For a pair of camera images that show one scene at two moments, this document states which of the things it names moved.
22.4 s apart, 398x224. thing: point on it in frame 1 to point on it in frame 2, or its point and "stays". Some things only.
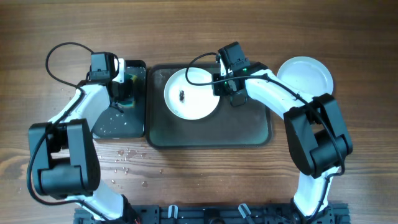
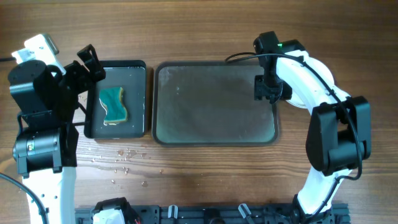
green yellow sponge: x=129 y=104 to x=112 y=98
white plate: x=189 y=94 to x=321 y=70
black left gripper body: x=123 y=94 to x=79 y=72
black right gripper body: x=237 y=99 to x=272 y=90
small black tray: x=130 y=123 stays
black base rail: x=220 y=214 stays
